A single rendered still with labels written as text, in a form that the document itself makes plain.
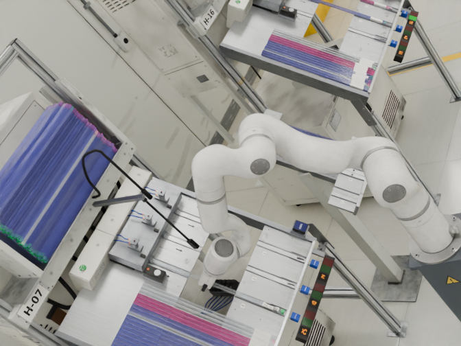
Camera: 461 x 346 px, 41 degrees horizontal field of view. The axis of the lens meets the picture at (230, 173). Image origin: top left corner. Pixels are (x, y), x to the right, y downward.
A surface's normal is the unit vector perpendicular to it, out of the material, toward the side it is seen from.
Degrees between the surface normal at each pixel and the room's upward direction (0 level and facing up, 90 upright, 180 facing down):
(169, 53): 90
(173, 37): 90
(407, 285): 0
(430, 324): 0
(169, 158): 90
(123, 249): 43
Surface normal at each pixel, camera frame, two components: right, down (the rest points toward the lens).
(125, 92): 0.72, -0.11
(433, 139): -0.60, -0.63
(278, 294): 0.04, -0.55
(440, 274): -0.25, 0.74
